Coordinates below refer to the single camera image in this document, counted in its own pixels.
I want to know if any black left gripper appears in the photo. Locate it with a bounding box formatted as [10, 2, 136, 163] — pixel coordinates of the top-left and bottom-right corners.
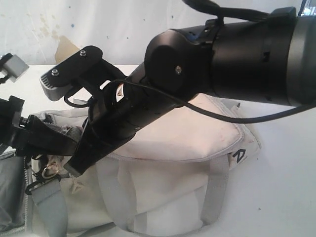
[0, 96, 78, 156]

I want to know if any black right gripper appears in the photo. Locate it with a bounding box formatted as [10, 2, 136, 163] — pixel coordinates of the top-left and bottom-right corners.
[64, 72, 193, 177]

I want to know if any white fabric duffel bag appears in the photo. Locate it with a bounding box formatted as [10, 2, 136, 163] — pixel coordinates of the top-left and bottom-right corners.
[0, 107, 261, 237]

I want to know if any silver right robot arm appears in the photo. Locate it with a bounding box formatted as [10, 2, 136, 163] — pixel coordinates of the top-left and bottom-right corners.
[65, 7, 316, 177]

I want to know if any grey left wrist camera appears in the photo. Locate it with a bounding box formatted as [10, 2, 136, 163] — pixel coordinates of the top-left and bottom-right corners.
[0, 53, 29, 84]

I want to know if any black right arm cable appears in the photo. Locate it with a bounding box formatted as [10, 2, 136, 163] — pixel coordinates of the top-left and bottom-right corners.
[63, 0, 316, 124]

